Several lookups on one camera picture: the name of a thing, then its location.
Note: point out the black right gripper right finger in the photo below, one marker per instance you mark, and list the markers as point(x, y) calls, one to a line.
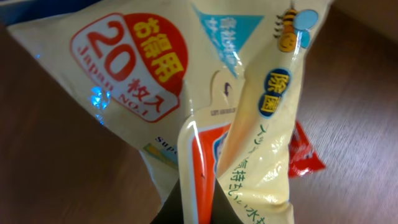
point(222, 211)

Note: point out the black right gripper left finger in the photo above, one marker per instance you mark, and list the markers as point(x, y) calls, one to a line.
point(172, 210)

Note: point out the red Hacks candy bag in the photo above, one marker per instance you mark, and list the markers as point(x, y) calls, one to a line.
point(303, 158)

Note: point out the beige wet wipes packet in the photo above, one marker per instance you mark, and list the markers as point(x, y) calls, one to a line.
point(205, 90)

